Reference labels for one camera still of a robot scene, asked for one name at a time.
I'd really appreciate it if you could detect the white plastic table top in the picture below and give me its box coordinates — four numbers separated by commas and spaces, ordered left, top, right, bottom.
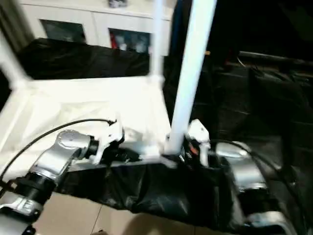
0, 74, 179, 183

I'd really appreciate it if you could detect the white plastic table leg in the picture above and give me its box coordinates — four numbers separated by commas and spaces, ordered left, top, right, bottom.
0, 29, 32, 90
164, 0, 218, 155
149, 0, 166, 84

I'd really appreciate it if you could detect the black mat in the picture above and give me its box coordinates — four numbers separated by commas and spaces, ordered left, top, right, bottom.
0, 38, 313, 232

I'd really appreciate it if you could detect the long black bar device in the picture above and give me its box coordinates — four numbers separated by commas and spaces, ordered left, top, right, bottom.
239, 51, 313, 68

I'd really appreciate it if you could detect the white glass-door cabinet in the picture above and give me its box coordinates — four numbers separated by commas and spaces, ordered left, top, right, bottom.
19, 0, 172, 56

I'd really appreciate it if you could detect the dark grey bundle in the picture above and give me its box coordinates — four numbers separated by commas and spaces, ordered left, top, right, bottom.
109, 0, 128, 8

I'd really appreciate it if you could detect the grey curtain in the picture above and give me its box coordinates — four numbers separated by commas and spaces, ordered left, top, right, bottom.
0, 0, 34, 51

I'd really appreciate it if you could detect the black left wrist camera cable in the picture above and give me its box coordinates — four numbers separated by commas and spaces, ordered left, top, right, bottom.
0, 118, 117, 177

